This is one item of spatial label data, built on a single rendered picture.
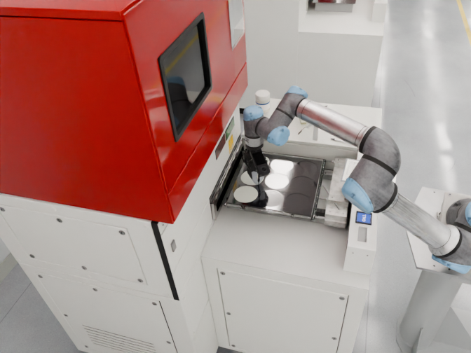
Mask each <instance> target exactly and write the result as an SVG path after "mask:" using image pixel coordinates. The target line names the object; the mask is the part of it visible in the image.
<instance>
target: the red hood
mask: <svg viewBox="0 0 471 353"><path fill-rule="evenodd" d="M246 61H247V54H246V41H245V15H244V1H243V0H0V193H4V194H9V195H16V196H20V197H24V198H31V199H35V200H43V201H46V202H54V203H58V204H62V205H69V206H74V207H81V208H85V209H92V210H96V211H101V212H108V213H112V214H119V215H124V216H131V217H135V218H139V219H146V220H150V221H157V222H161V223H169V224H174V222H175V221H176V219H177V217H178V216H179V213H180V211H181V210H182V207H183V206H184V204H185V202H186V200H187V198H188V196H189V195H190V193H191V191H192V189H193V187H194V186H195V184H196V182H197V180H198V177H199V176H200V174H201V172H202V171H203V168H204V166H205V165H206V163H207V161H208V159H209V157H210V156H211V154H212V152H213V150H214V148H215V146H216V145H217V142H218V141H219V138H220V136H221V135H222V133H223V131H224V129H225V127H226V125H227V124H228V122H229V120H230V118H231V116H232V114H233V112H234V111H235V109H236V107H237V105H238V103H239V101H240V99H241V97H242V95H243V94H244V92H245V90H246V88H247V86H248V80H247V63H246Z"/></svg>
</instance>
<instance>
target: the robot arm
mask: <svg viewBox="0 0 471 353"><path fill-rule="evenodd" d="M307 98H308V94H307V92H306V91H305V90H303V89H301V88H300V87H298V86H295V85H293V86H291V87H290V88H289V90H288V91H287V92H286V93H285V94H284V97H283V98H282V100H281V101H280V103H279V105H278V106H277V107H276V109H275V111H274V112H273V113H272V115H271V117H270V118H267V117H265V116H264V112H263V109H262V108H261V107H260V106H257V105H251V106H248V107H246V108H245V109H244V111H243V121H244V133H245V138H244V141H245V146H246V149H245V150H243V151H242V156H244V159H243V162H244V163H245V164H246V165H247V173H248V175H249V176H250V178H251V180H253V182H254V183H255V184H256V185H258V184H260V182H261V180H262V179H263V178H264V176H266V175H268V174H269V173H270V169H269V167H268V161H267V160H266V156H264V153H263V152H262V150H261V148H262V147H263V146H264V140H266V141H268V142H269V143H272V144H275V145H276V146H282V145H284V144H285V143H286V142H287V141H288V139H289V136H290V131H289V129H288V127H289V125H290V123H291V122H292V121H293V119H294V117H295V116H296V117H297V118H300V119H302V120H304V121H305V122H307V123H309V124H311V125H313V126H315V127H317V128H319V129H321V130H323V131H325V132H327V133H329V134H331V135H333V136H335V137H337V138H339V139H341V140H343V141H345V142H347V143H349V144H351V145H353V146H355V147H357V149H358V151H359V152H360V153H362V154H364V155H363V156H362V157H361V159H360V161H359V162H358V164H357V165H356V166H355V168H354V170H353V171H352V172H351V174H350V176H349V177H348V178H347V179H346V182H345V183H344V185H343V187H342V189H341V191H342V193H343V195H344V196H345V198H346V199H347V200H348V201H350V202H351V203H352V204H353V205H355V206H356V207H357V208H358V209H360V210H361V211H363V212H364V213H366V214H370V213H372V212H373V213H375V214H379V213H382V214H384V215H385V216H387V217H388V218H389V219H391V220H393V221H394V222H395V223H397V224H398V225H400V226H401V227H403V228H404V229H405V230H407V231H409V232H410V233H411V234H412V235H414V236H416V237H417V238H418V239H420V240H421V241H423V242H424V243H426V244H427V245H428V249H429V250H430V252H431V253H432V259H433V260H435V261H437V262H438V263H441V264H442V265H445V266H446V267H448V268H451V269H452V270H455V271H456V272H459V273H461V274H465V273H467V272H468V271H469V270H470V268H471V199H470V198H466V199H462V200H458V201H456V202H454V203H453V204H452V205H451V206H450V207H449V208H448V210H447V212H446V224H447V225H444V224H443V223H442V222H440V221H438V220H437V219H436V218H435V217H433V216H432V215H430V214H429V213H427V212H426V211H425V210H424V209H422V208H420V207H419V206H418V205H416V204H415V203H414V202H412V201H411V200H410V199H408V198H406V197H405V196H404V195H403V194H401V193H400V192H398V186H397V184H396V183H394V182H393V179H394V178H395V176H396V174H397V173H398V172H399V170H400V166H401V161H402V159H401V154H400V150H399V148H398V146H397V144H396V143H395V141H394V140H393V138H392V137H391V136H390V135H389V134H388V133H387V132H385V131H384V130H382V129H380V128H378V127H376V126H374V125H372V126H370V127H368V126H366V125H363V124H361V123H359V122H357V121H356V120H353V119H351V118H349V117H347V116H344V115H342V114H340V113H338V112H335V111H333V110H331V109H329V108H327V107H325V106H323V105H321V104H318V103H316V102H314V101H312V100H310V99H307ZM257 175H258V178H257Z"/></svg>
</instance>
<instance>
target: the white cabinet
mask: <svg viewBox="0 0 471 353"><path fill-rule="evenodd" d="M201 260H202V264H203V270H204V274H205V281H206V284H207V291H208V295H209V299H210V305H211V309H212V316H213V319H214V326H215V330H216V334H217V340H218V344H219V346H220V347H223V348H226V349H231V350H234V351H237V352H242V353H352V352H353V347H354V344H355V339H356V336H357V331H358V328H359V325H360V320H361V318H362V313H363V309H364V305H365V302H366V299H367V294H368V290H364V289H357V288H353V287H349V286H343V285H339V284H333V283H329V282H323V281H319V280H315V279H309V278H305V277H298V276H294V275H288V274H284V273H280V272H273V271H270V270H263V269H259V268H253V267H249V266H245V265H238V264H235V263H229V262H225V261H218V260H214V259H211V258H204V257H201Z"/></svg>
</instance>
